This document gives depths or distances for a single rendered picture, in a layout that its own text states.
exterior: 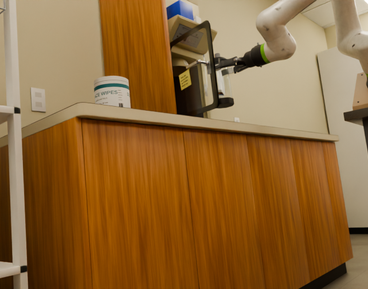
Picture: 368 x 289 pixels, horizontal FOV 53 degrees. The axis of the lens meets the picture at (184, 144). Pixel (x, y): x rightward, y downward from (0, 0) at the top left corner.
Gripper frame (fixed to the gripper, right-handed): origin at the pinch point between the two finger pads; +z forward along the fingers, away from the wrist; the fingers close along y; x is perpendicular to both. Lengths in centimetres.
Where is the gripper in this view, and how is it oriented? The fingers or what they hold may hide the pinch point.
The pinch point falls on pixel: (219, 70)
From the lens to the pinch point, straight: 187.7
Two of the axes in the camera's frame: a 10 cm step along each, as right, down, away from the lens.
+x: 1.0, 9.9, -1.3
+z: -7.3, 1.6, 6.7
